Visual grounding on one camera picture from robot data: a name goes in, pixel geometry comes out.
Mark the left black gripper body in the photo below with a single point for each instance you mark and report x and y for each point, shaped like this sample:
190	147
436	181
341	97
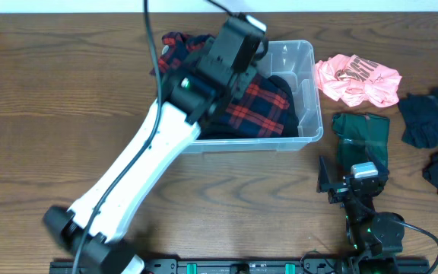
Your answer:
258	55

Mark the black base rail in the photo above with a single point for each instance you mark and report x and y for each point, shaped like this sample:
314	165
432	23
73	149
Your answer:
308	265

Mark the clear plastic storage bin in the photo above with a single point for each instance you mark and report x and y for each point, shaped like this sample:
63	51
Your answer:
293	61

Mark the red navy plaid shirt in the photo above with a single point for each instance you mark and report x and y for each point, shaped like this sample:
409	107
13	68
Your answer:
179	46

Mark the dark green garment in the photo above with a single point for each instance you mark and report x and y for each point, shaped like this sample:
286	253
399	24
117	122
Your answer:
360	133

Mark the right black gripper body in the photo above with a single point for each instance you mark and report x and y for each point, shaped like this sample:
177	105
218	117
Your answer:
340	195

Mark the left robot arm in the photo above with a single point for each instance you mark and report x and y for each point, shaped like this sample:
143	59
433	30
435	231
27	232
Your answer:
189	96

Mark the dark navy garment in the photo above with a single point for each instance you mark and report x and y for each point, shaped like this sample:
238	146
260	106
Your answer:
420	113

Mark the pink printed t-shirt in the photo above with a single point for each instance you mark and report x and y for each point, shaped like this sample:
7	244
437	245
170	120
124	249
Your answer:
354	80

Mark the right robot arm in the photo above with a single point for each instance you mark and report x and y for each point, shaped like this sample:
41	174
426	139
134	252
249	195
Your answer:
375	236

